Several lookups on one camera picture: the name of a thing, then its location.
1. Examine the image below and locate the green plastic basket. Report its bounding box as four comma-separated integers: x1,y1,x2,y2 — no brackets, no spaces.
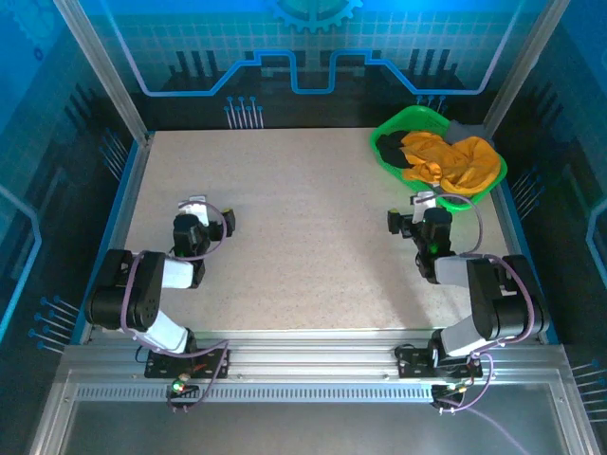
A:
369,104,508,212

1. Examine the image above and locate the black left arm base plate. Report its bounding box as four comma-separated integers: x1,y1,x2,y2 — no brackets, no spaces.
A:
144,348,232,379

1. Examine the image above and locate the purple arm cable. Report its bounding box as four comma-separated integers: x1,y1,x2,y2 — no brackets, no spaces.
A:
118,201,232,413
429,191,537,455

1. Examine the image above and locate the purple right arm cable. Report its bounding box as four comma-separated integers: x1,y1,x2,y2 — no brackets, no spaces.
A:
429,191,537,455

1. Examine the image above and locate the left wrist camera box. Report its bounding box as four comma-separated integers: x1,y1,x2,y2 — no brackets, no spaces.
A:
177,193,211,228

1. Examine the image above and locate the aluminium frame rail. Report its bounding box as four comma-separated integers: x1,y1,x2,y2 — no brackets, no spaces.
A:
64,330,568,380

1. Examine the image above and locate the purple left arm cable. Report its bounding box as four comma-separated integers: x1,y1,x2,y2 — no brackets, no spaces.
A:
118,201,232,413

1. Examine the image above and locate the yellow t-shirt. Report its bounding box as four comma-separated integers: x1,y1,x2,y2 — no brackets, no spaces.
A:
399,130,503,195

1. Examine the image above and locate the slotted grey cable duct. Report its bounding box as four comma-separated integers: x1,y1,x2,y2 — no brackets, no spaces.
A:
75,384,440,403

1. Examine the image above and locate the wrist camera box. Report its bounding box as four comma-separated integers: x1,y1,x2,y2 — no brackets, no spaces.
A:
177,193,211,228
410,191,438,224

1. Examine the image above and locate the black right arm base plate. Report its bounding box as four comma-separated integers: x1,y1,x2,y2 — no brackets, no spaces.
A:
395,344,484,379

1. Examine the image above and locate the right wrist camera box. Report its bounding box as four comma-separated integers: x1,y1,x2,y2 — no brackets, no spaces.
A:
410,191,438,224

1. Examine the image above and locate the aluminium corner post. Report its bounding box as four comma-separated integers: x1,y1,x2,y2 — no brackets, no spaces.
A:
51,0,156,143
481,0,570,138

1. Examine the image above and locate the black t-shirt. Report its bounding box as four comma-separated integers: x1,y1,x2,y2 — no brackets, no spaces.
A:
377,130,414,170

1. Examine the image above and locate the small lit connector board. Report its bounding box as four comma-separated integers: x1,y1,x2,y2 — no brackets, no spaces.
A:
166,373,200,400
430,381,470,407

